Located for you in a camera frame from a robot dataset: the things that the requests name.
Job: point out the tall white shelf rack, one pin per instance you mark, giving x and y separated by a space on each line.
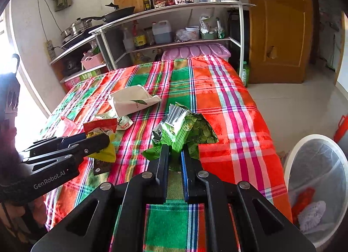
168 12

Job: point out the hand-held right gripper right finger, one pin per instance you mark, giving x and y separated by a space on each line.
185 175

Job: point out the plastic jug dark liquid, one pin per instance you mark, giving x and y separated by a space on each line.
162 34

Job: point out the dark brown wrapper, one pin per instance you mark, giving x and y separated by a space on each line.
102 167

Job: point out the plaid tablecloth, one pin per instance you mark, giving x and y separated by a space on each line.
231 121

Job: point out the green packet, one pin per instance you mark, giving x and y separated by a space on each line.
220 30

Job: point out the white round bin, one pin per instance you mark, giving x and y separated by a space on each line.
291 154

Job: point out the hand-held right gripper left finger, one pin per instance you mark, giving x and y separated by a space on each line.
163 175

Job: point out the green plastic bottle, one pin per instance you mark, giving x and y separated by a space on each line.
244 73

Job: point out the crumpled clear bag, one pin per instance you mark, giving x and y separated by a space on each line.
182 35

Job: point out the clear plastic bag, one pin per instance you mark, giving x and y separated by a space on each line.
67 127

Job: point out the short white shelf rack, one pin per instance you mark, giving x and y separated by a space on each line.
76 46

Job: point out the white power strip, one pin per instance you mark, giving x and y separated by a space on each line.
49 50

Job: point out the pink plastic basket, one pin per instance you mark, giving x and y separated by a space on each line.
92 61

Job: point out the white paper bag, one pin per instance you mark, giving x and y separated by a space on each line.
127 102

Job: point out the large white foam fruit net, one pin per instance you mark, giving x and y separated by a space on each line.
312 215

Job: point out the red plastic bag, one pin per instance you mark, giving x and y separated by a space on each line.
303 200

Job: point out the red plastic object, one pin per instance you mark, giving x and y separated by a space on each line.
341 129

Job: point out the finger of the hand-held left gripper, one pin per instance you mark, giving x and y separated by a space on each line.
92 146
76 138

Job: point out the white and green food bag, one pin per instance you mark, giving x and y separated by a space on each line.
208 25

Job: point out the red and yellow snack wrapper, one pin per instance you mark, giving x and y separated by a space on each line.
100 124

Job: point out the translucent bin liner bag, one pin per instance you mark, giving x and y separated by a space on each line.
323 170

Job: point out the person's left hand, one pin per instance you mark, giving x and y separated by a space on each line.
24 214

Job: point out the black pot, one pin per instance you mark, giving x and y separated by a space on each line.
71 65

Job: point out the yellow label bottle red cap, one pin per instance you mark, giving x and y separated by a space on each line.
139 39

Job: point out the red sauce jar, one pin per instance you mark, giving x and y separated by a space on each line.
159 1
170 0

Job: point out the green and red carton box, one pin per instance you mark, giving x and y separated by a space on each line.
87 76

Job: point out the glass jar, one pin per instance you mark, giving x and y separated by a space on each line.
149 37

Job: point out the black frying pan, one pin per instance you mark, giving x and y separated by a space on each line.
119 14

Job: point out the white plastic tub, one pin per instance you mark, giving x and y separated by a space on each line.
192 33

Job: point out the green snack wrapper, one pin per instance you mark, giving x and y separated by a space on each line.
176 129

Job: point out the gold foil wrapper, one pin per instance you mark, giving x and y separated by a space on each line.
104 154

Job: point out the wooden door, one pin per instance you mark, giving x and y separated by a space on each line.
282 29

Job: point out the green bowl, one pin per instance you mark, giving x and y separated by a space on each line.
208 36

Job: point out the steel steamer pot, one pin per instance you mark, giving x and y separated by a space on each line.
77 27

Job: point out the crumpled white wrapper red label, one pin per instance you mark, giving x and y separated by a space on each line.
123 124

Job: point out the black cooktop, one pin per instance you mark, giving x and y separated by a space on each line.
81 38

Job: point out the clear plastic bottle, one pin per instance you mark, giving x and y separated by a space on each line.
128 41

